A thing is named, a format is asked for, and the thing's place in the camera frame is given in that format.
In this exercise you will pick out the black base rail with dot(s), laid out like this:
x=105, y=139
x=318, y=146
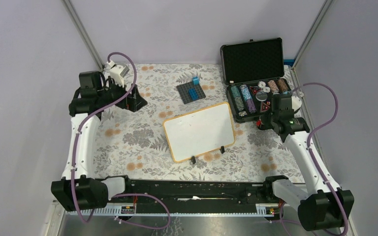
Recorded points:
x=168, y=191

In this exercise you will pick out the blue poker chip stack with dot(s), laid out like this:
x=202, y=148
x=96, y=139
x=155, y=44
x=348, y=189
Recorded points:
x=245, y=92

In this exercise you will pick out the green poker chip stack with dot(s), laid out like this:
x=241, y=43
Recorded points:
x=237, y=98

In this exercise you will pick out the brown poker chip stack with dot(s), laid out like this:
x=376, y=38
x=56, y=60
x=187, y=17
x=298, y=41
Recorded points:
x=282, y=86

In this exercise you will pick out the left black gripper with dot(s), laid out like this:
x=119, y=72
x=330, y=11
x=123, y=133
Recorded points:
x=135, y=103

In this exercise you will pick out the floral tablecloth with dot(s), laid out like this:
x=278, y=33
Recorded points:
x=134, y=144

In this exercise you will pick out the white cable duct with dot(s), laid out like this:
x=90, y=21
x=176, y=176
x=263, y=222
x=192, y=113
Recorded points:
x=190, y=209

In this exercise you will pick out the red triangle dice box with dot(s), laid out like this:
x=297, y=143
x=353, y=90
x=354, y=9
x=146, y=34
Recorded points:
x=265, y=106

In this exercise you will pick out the round dealer button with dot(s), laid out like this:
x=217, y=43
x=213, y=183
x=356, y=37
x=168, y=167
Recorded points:
x=261, y=96

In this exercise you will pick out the purple poker chip stack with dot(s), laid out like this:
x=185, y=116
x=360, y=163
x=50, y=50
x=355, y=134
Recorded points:
x=251, y=106

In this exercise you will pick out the light blue lego brick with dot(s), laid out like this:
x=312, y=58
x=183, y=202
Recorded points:
x=195, y=80

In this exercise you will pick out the yellow framed whiteboard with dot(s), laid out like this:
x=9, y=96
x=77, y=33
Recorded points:
x=199, y=132

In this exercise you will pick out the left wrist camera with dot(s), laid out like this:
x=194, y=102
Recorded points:
x=117, y=72

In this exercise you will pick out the pink poker chip stack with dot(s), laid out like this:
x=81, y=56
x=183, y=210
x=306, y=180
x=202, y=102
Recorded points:
x=273, y=87

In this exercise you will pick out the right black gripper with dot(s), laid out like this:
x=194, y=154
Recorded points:
x=264, y=119

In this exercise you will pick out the black poker chip case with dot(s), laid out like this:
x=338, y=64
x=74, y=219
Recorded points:
x=252, y=63

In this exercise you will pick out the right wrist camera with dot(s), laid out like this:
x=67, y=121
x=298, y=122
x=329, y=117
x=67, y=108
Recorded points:
x=296, y=103

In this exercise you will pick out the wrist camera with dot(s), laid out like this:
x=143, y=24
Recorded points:
x=296, y=103
x=117, y=72

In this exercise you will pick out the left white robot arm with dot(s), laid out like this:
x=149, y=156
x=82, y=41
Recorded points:
x=78, y=188

